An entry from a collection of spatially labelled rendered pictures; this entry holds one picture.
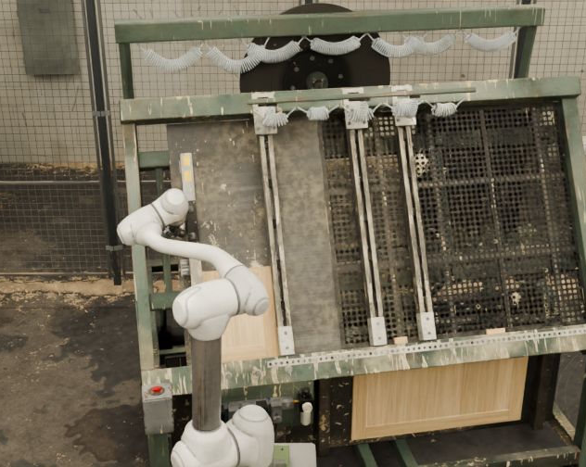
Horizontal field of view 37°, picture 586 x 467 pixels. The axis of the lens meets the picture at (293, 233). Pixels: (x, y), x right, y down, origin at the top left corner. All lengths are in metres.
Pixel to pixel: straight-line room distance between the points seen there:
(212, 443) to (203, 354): 0.35
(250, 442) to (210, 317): 0.59
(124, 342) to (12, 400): 0.84
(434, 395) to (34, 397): 2.37
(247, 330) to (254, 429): 0.80
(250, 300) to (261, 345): 1.04
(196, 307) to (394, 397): 1.81
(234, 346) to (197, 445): 0.88
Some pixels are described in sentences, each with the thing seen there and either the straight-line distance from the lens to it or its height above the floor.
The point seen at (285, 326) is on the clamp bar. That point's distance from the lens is 3.87.
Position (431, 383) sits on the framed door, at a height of 0.54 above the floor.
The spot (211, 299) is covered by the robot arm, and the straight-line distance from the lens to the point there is 2.83.
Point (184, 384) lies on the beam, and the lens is 3.85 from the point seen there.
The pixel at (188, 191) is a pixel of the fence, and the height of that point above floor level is 1.55.
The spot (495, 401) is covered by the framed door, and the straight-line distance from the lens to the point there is 4.62.
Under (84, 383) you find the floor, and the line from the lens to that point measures 5.48.
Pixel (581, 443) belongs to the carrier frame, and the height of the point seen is 0.23.
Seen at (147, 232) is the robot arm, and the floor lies 1.68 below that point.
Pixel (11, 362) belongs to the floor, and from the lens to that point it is 5.80.
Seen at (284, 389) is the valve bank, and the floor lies 0.77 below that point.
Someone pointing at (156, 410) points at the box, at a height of 0.88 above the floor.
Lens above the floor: 3.00
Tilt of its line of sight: 25 degrees down
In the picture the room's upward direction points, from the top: straight up
